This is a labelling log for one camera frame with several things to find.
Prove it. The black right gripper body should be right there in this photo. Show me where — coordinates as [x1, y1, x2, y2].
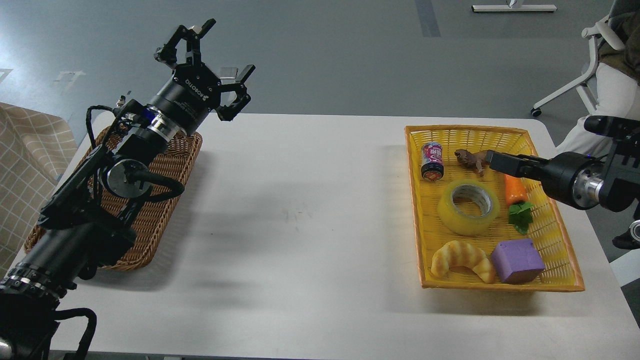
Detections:
[539, 152, 594, 210]

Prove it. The white office chair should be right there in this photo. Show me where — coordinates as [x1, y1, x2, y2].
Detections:
[530, 13, 631, 117]

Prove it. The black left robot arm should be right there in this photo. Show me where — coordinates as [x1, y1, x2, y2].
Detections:
[1, 18, 255, 360]

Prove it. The toy croissant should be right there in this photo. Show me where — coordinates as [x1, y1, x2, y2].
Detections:
[430, 240, 497, 284]

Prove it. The brown toy lion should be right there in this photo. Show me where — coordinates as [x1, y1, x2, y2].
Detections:
[454, 148, 489, 177]

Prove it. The white stand base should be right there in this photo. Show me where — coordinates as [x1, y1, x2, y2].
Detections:
[471, 0, 558, 13]

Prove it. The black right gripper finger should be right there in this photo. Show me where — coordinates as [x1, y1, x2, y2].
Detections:
[485, 150, 550, 168]
[489, 162, 545, 181]

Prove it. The small drink can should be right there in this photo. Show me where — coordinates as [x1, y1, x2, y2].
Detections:
[420, 141, 445, 182]

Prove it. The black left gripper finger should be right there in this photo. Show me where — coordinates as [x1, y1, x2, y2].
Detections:
[153, 19, 217, 76]
[215, 64, 256, 122]

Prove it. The seated person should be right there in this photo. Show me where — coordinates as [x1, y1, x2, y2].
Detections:
[556, 11, 640, 157]

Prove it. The beige checkered cloth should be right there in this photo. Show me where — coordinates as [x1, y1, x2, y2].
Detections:
[0, 103, 78, 274]

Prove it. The yellow plastic basket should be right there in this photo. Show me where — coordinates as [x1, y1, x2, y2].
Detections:
[405, 124, 585, 292]

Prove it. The yellow tape roll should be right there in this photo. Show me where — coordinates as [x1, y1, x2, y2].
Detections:
[437, 178, 501, 236]

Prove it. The orange toy carrot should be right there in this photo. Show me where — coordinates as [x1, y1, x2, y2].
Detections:
[503, 174, 533, 235]

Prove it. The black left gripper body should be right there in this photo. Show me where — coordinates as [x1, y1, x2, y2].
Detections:
[148, 64, 221, 136]

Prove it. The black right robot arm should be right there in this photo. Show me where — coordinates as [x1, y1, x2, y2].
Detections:
[486, 115, 640, 212]

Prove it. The purple foam block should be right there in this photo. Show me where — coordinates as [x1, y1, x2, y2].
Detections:
[490, 238, 546, 285]

